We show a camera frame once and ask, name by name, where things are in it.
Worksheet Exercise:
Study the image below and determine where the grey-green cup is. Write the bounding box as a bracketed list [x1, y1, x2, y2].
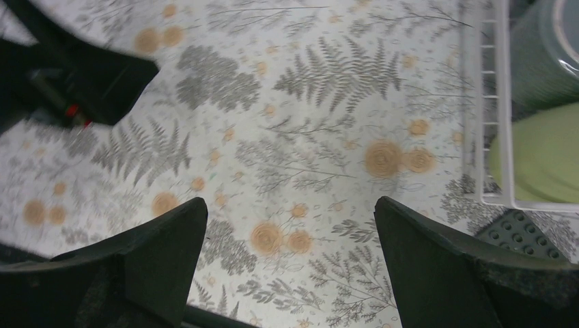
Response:
[510, 1, 578, 109]

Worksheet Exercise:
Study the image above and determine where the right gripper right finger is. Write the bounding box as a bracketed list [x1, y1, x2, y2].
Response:
[374, 197, 578, 327]

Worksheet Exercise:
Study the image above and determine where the light green cup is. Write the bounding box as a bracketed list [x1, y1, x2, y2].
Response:
[511, 102, 578, 204]

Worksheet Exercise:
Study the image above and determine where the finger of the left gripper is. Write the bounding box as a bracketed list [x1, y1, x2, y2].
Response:
[1, 1, 159, 126]

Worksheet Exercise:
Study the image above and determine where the white wire dish rack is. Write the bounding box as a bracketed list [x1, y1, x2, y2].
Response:
[465, 1, 578, 213]

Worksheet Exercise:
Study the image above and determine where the floral table mat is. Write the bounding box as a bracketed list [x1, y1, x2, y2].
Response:
[1, 1, 502, 327]

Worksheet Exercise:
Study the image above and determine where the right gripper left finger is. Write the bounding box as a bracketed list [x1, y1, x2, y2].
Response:
[1, 197, 208, 327]

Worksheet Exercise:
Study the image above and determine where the dark grey building plate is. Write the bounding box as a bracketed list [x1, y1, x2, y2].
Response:
[475, 209, 568, 261]

